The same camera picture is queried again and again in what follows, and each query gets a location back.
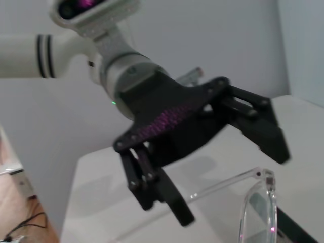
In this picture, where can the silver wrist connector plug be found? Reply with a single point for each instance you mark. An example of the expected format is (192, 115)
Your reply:
(192, 74)

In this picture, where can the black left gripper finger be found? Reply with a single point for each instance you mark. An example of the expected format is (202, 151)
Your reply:
(265, 131)
(174, 200)

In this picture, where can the black glasses case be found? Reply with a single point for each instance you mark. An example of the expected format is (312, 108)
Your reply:
(294, 224)

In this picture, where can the clear transparent glasses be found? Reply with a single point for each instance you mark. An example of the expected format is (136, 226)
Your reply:
(273, 207)

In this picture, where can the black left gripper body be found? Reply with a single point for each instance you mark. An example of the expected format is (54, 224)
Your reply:
(172, 121)

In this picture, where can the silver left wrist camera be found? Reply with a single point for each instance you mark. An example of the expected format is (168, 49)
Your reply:
(101, 22)

